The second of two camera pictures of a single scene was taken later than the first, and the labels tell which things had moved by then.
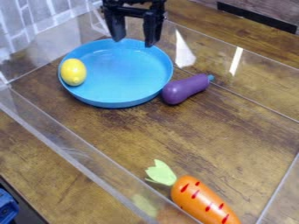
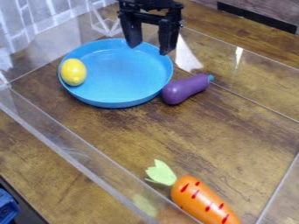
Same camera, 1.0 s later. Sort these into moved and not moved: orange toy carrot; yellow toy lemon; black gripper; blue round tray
Moved: black gripper
Not moved: blue round tray; yellow toy lemon; orange toy carrot
